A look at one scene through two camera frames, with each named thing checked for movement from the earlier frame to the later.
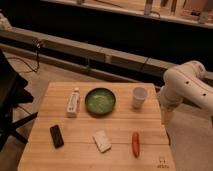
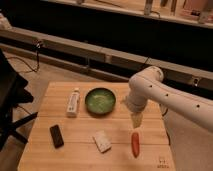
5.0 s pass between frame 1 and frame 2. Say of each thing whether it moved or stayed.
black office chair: stayed
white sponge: stayed
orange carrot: stayed
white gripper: moved
